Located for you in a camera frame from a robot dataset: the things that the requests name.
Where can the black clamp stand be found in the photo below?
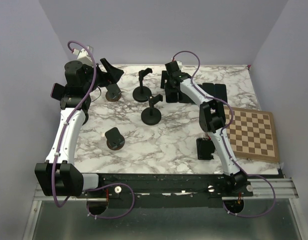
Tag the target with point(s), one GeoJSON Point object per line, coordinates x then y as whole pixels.
{"type": "Point", "coordinates": [151, 115]}

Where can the teal phone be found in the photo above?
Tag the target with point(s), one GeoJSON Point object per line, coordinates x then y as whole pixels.
{"type": "Point", "coordinates": [209, 88]}

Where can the right black folding stand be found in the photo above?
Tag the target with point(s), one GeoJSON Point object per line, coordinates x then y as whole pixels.
{"type": "Point", "coordinates": [205, 148]}

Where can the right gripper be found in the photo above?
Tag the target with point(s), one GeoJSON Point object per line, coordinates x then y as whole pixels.
{"type": "Point", "coordinates": [164, 76]}

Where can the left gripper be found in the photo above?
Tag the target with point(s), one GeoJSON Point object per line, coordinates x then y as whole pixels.
{"type": "Point", "coordinates": [113, 74]}

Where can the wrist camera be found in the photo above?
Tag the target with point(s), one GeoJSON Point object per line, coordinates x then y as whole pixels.
{"type": "Point", "coordinates": [179, 64]}
{"type": "Point", "coordinates": [83, 56]}

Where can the wooden chessboard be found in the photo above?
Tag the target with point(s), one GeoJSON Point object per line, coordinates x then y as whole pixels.
{"type": "Point", "coordinates": [252, 135]}

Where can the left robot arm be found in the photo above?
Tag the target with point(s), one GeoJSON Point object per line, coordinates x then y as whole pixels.
{"type": "Point", "coordinates": [57, 174]}

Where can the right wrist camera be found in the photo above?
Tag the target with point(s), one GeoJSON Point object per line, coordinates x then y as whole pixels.
{"type": "Point", "coordinates": [179, 64]}

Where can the aluminium frame rail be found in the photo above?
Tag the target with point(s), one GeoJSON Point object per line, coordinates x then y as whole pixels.
{"type": "Point", "coordinates": [267, 215]}

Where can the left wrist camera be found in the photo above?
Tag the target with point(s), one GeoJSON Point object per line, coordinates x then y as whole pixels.
{"type": "Point", "coordinates": [83, 56]}

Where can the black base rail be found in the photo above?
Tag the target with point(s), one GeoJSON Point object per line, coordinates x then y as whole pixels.
{"type": "Point", "coordinates": [164, 191]}

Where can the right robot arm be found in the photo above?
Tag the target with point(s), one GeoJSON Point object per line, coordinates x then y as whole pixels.
{"type": "Point", "coordinates": [212, 121]}

